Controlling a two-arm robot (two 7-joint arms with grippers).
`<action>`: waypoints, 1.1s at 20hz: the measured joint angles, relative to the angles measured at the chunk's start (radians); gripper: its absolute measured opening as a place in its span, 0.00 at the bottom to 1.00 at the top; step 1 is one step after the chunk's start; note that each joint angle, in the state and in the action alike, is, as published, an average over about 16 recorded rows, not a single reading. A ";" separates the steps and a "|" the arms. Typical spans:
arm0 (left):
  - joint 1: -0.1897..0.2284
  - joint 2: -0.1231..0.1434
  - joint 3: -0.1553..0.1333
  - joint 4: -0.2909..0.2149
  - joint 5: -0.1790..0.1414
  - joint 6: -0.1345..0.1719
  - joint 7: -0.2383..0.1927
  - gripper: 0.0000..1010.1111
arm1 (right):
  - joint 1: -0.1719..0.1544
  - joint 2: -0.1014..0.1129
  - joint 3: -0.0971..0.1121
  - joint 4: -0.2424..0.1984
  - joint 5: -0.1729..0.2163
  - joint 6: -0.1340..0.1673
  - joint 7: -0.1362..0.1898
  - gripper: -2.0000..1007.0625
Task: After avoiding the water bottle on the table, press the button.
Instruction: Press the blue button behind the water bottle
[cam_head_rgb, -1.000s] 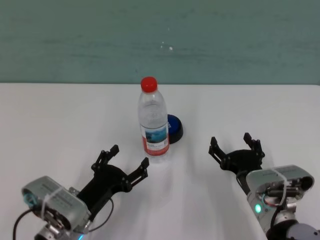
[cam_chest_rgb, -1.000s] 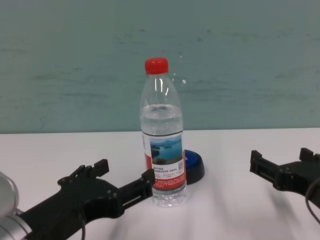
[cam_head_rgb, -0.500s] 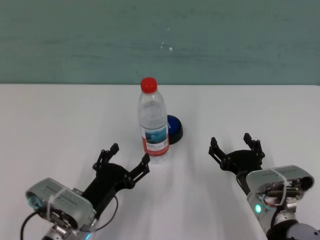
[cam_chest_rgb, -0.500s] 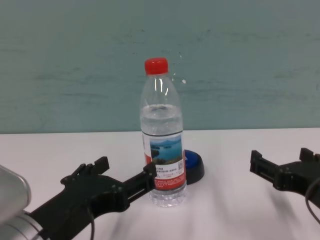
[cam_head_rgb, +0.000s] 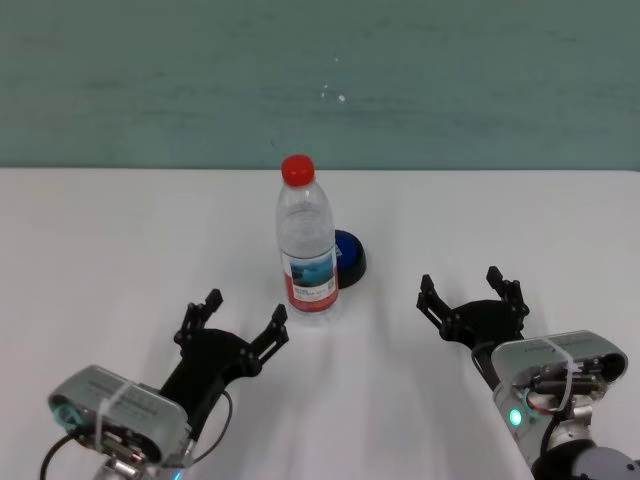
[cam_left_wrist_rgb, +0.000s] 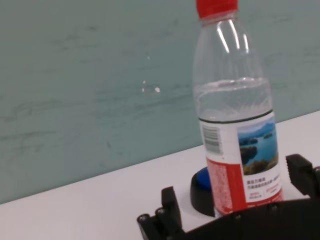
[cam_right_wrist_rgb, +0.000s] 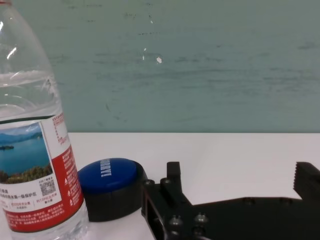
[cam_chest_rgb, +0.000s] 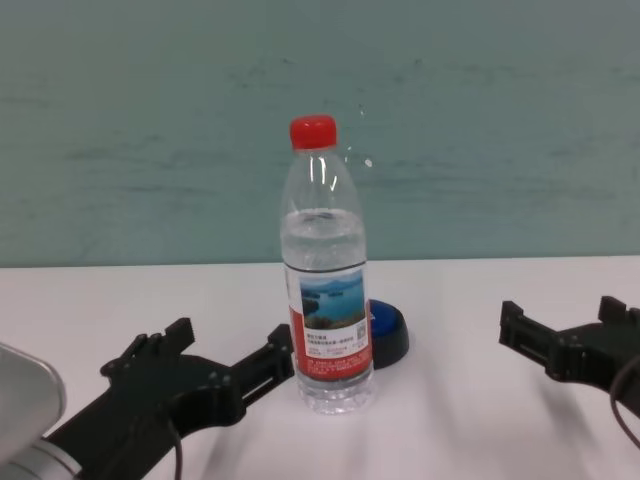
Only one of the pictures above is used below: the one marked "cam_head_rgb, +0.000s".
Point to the clear water bottle red cap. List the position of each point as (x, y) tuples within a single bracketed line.
[(306, 245)]

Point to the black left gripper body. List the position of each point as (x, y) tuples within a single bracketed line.
[(210, 360)]

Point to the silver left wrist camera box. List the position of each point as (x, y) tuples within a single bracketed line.
[(145, 410)]

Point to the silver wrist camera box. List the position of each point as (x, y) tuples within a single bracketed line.
[(590, 346), (145, 410)]

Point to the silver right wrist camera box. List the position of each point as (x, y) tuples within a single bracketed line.
[(590, 346)]

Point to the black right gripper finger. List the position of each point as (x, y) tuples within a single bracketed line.
[(511, 292), (435, 307)]

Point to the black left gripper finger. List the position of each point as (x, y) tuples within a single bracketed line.
[(192, 320), (267, 345)]

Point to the blue push button black base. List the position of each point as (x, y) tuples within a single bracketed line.
[(351, 256)]

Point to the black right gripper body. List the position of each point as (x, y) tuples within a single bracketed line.
[(485, 321)]

